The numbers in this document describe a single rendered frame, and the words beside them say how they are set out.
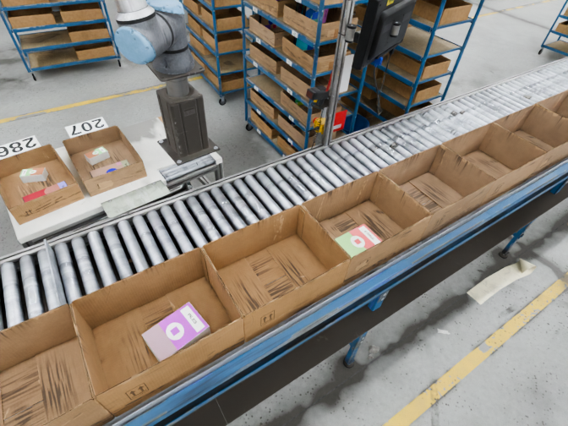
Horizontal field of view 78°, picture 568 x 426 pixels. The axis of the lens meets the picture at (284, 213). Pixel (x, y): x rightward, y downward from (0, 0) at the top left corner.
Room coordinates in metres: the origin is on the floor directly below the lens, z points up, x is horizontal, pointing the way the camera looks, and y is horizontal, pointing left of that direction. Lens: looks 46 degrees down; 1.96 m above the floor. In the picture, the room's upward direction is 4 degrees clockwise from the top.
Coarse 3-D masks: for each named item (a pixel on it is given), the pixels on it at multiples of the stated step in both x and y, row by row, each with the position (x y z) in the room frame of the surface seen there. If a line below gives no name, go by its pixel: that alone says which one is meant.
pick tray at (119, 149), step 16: (112, 128) 1.62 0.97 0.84; (64, 144) 1.47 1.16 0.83; (80, 144) 1.51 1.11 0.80; (96, 144) 1.56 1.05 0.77; (112, 144) 1.59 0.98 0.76; (128, 144) 1.50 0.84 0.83; (80, 160) 1.43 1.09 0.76; (112, 160) 1.45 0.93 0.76; (128, 160) 1.46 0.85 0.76; (80, 176) 1.21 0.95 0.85; (112, 176) 1.25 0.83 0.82; (128, 176) 1.29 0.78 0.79; (144, 176) 1.34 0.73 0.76; (96, 192) 1.19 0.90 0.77
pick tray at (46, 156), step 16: (48, 144) 1.43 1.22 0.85; (0, 160) 1.28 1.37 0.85; (16, 160) 1.32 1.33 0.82; (32, 160) 1.36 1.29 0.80; (48, 160) 1.40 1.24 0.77; (0, 176) 1.25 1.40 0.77; (16, 176) 1.27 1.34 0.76; (48, 176) 1.29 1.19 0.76; (64, 176) 1.30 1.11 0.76; (0, 192) 1.07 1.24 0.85; (16, 192) 1.16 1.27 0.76; (32, 192) 1.17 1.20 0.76; (64, 192) 1.12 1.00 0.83; (80, 192) 1.16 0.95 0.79; (16, 208) 0.99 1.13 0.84; (32, 208) 1.02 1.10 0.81; (48, 208) 1.06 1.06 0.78
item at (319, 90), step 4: (312, 88) 1.75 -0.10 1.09; (316, 88) 1.75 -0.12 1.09; (320, 88) 1.75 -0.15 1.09; (324, 88) 1.76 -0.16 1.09; (308, 92) 1.73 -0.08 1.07; (312, 92) 1.71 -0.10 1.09; (316, 92) 1.71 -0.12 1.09; (320, 92) 1.73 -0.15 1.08; (324, 92) 1.74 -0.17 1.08; (328, 92) 1.75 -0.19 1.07; (308, 96) 1.73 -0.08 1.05; (312, 96) 1.70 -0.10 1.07; (316, 96) 1.71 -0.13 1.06; (320, 96) 1.72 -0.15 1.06; (324, 96) 1.74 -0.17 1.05; (312, 100) 1.70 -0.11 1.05; (316, 100) 1.74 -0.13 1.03; (320, 100) 1.75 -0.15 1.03; (324, 100) 1.76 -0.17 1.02; (316, 104) 1.74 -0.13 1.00; (320, 104) 1.75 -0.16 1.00
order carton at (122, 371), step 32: (192, 256) 0.67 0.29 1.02; (128, 288) 0.55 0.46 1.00; (160, 288) 0.60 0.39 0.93; (192, 288) 0.63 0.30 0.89; (224, 288) 0.55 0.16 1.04; (96, 320) 0.48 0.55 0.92; (128, 320) 0.50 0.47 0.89; (160, 320) 0.51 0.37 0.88; (224, 320) 0.52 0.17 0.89; (96, 352) 0.39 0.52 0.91; (128, 352) 0.40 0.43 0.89; (192, 352) 0.37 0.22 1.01; (224, 352) 0.42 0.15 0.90; (96, 384) 0.28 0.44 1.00; (128, 384) 0.27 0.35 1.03; (160, 384) 0.31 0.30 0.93
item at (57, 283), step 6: (48, 246) 0.84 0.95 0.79; (48, 252) 0.80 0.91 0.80; (48, 258) 0.77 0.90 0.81; (54, 258) 0.82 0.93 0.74; (54, 264) 0.78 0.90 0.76; (54, 270) 0.73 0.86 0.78; (54, 276) 0.69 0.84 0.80; (60, 276) 0.74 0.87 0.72; (54, 282) 0.66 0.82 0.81; (60, 282) 0.71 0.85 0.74; (60, 288) 0.67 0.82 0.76; (60, 294) 0.63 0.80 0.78; (60, 300) 0.60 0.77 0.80
